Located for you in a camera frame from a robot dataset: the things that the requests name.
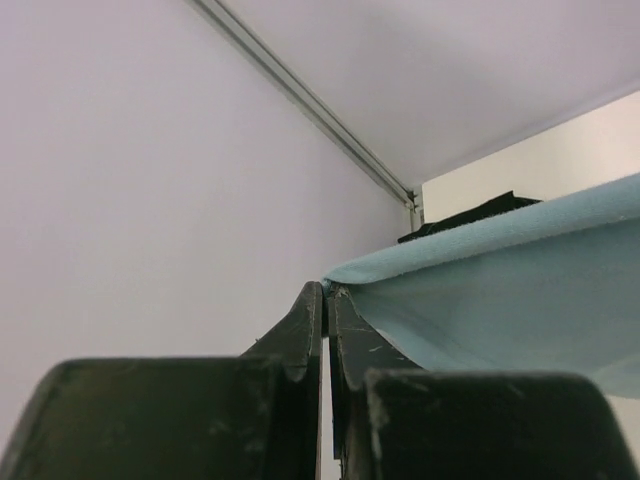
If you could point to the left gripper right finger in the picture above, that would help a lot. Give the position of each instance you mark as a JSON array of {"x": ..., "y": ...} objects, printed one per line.
[{"x": 395, "y": 420}]

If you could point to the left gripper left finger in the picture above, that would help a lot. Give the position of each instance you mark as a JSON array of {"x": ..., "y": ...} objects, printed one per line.
[{"x": 254, "y": 416}]

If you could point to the blue t-shirt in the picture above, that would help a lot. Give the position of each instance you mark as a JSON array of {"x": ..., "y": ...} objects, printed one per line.
[{"x": 550, "y": 287}]

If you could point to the folded black t-shirt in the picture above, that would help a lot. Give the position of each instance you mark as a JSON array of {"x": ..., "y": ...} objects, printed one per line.
[{"x": 496, "y": 206}]

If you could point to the left aluminium frame post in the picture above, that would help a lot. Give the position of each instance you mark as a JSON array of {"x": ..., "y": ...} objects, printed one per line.
[{"x": 221, "y": 17}]

